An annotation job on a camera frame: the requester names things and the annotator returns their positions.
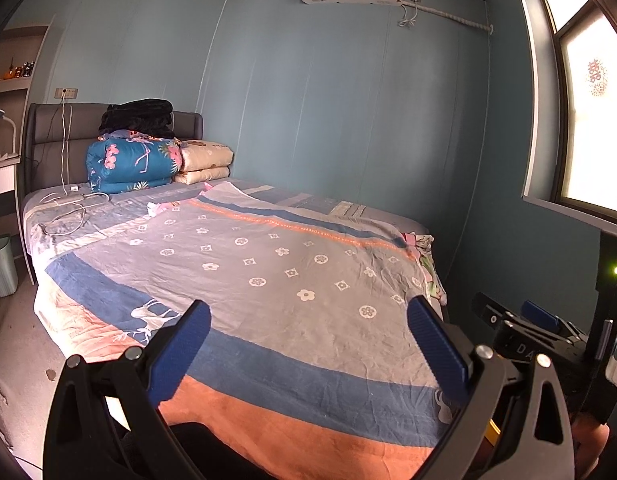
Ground person's right hand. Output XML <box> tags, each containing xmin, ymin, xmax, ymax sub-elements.
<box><xmin>472</xmin><ymin>410</ymin><xmax>613</xmax><ymax>480</ymax></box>

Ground colourful folded clothes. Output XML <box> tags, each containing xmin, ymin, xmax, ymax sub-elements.
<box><xmin>402</xmin><ymin>232</ymin><xmax>447</xmax><ymax>307</ymax></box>

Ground grey patterned bed sheet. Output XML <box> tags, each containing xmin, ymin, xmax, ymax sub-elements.
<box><xmin>23</xmin><ymin>180</ymin><xmax>452</xmax><ymax>479</ymax></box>

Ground pale green waste bin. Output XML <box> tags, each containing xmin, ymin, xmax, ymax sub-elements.
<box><xmin>0</xmin><ymin>235</ymin><xmax>19</xmax><ymax>298</ymax></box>

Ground beige folded quilt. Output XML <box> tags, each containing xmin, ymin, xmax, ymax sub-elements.
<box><xmin>174</xmin><ymin>140</ymin><xmax>234</xmax><ymax>185</ymax></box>

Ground blue floral folded quilt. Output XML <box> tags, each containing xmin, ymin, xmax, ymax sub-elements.
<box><xmin>85</xmin><ymin>129</ymin><xmax>182</xmax><ymax>194</ymax></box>

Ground black clothing pile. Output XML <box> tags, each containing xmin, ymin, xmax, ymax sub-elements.
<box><xmin>99</xmin><ymin>99</ymin><xmax>175</xmax><ymax>139</ymax></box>

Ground grey padded headboard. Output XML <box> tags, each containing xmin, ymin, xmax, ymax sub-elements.
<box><xmin>24</xmin><ymin>103</ymin><xmax>203</xmax><ymax>193</ymax></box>

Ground white desk lamp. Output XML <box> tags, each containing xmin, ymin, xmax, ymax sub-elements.
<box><xmin>0</xmin><ymin>108</ymin><xmax>19</xmax><ymax>156</ymax></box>

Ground air conditioner pipe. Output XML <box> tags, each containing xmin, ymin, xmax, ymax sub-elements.
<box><xmin>397</xmin><ymin>0</ymin><xmax>494</xmax><ymax>36</ymax></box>

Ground white bedside shelf unit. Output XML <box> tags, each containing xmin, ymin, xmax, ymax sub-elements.
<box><xmin>0</xmin><ymin>23</ymin><xmax>51</xmax><ymax>270</ymax></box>

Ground white charging cable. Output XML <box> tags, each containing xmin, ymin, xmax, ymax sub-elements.
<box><xmin>35</xmin><ymin>94</ymin><xmax>112</xmax><ymax>239</ymax></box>

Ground wall power socket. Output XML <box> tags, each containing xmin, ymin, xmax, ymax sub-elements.
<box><xmin>54</xmin><ymin>88</ymin><xmax>78</xmax><ymax>100</ymax></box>

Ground window with brown frame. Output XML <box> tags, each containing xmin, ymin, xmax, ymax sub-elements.
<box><xmin>521</xmin><ymin>0</ymin><xmax>617</xmax><ymax>236</ymax></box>

